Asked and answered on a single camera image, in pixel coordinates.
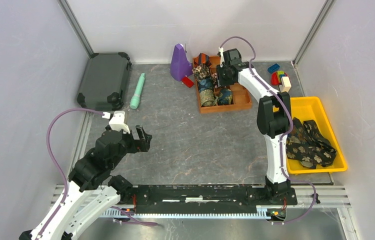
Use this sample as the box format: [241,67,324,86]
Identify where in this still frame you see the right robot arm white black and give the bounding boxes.
[216,47,294,204]

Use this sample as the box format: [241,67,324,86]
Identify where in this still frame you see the rolled orange black tie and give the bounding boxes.
[194,52,212,67]

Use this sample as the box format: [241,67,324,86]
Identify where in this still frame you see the aluminium rail frame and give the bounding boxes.
[51,185,352,221]

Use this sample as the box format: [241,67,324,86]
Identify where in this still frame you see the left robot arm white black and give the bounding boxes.
[19,125,153,240]

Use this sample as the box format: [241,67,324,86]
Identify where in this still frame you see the orange compartment tray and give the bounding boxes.
[192,56,252,114]

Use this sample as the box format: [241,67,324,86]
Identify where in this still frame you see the small red block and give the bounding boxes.
[181,76,194,88]

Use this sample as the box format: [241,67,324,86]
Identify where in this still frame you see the blue toy brick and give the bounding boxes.
[267,63,280,74]

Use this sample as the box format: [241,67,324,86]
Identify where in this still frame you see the rolled olive patterned tie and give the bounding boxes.
[199,89,217,107]

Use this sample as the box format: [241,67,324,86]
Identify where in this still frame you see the rolled navy gold tie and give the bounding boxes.
[217,88,233,106]

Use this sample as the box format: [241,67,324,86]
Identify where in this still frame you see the rolled blue patterned tie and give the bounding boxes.
[197,77,214,93]

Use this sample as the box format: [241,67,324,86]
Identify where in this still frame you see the rolled brown floral tie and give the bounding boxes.
[192,64,211,81]

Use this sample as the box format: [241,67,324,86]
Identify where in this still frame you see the colourful toy block stack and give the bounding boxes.
[270,70,292,93]

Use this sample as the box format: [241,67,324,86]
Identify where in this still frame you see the dark paisley ties in bin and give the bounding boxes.
[286,117,338,170]

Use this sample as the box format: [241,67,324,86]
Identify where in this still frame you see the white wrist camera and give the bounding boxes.
[218,46,225,67]
[102,110,131,134]

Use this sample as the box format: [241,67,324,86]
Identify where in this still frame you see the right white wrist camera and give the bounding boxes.
[218,46,225,67]

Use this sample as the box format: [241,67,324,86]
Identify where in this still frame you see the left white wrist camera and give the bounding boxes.
[102,110,131,134]

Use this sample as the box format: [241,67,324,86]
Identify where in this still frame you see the dark green suitcase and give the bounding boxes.
[76,52,132,111]

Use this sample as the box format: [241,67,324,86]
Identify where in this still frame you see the purple metronome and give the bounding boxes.
[170,43,193,82]

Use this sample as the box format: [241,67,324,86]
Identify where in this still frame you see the mint green flashlight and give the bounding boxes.
[129,73,146,110]

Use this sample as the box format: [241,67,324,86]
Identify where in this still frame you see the yellow plastic bin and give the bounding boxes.
[286,96,348,175]

